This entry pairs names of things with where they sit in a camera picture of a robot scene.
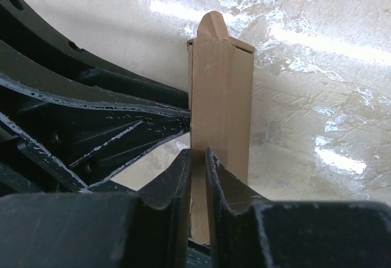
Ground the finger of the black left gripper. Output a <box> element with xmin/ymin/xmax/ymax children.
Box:
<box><xmin>1</xmin><ymin>0</ymin><xmax>189</xmax><ymax>109</ymax></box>
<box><xmin>1</xmin><ymin>74</ymin><xmax>190</xmax><ymax>192</ymax></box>

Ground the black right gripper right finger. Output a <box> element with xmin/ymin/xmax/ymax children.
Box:
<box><xmin>205</xmin><ymin>150</ymin><xmax>390</xmax><ymax>267</ymax></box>

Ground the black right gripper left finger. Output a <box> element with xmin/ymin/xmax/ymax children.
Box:
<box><xmin>1</xmin><ymin>149</ymin><xmax>191</xmax><ymax>267</ymax></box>

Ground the brown cardboard box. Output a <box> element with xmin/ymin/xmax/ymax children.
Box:
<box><xmin>188</xmin><ymin>11</ymin><xmax>255</xmax><ymax>244</ymax></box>

